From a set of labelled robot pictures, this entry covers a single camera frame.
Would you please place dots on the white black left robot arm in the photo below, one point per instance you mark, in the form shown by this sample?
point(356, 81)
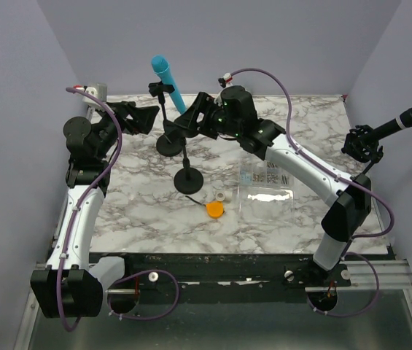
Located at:
point(68, 285)

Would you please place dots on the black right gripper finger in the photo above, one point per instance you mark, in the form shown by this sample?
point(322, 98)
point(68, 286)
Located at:
point(202, 104)
point(188, 124)

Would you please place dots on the black fork clip mic stand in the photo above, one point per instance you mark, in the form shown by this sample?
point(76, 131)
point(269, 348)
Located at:
point(164, 145)

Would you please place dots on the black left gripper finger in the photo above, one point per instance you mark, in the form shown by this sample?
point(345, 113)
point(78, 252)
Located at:
point(128, 110)
point(143, 118)

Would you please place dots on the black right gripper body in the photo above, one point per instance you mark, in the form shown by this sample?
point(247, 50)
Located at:
point(216, 122)

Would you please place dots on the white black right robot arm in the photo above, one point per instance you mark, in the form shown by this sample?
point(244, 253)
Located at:
point(348, 199)

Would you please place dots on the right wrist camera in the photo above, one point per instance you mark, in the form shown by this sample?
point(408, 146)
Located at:
point(226, 80)

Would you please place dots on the black ring clip mic stand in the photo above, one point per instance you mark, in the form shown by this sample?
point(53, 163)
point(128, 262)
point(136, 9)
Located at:
point(187, 180)

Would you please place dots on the black microphone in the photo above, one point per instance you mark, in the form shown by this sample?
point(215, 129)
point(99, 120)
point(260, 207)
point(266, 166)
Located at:
point(399, 123)

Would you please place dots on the white plastic fitting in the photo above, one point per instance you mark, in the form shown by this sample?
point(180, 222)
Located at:
point(228, 196)

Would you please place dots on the clear plastic screw box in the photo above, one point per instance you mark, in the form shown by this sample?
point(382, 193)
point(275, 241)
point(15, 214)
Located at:
point(265, 193)

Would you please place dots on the blue microphone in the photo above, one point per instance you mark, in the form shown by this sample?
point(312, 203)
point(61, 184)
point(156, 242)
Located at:
point(161, 68)

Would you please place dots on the black shock mount mic stand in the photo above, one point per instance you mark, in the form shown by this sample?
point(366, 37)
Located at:
point(369, 152)

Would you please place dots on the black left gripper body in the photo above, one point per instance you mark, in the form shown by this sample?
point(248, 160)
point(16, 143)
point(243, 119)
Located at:
point(127, 124)

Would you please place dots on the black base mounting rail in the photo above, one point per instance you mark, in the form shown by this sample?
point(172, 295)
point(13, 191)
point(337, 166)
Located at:
point(161, 278)

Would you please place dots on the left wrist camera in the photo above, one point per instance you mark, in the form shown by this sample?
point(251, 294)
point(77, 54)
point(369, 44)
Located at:
point(97, 90)

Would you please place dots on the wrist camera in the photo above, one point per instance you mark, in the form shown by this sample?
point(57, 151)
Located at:
point(97, 90)
point(226, 80)

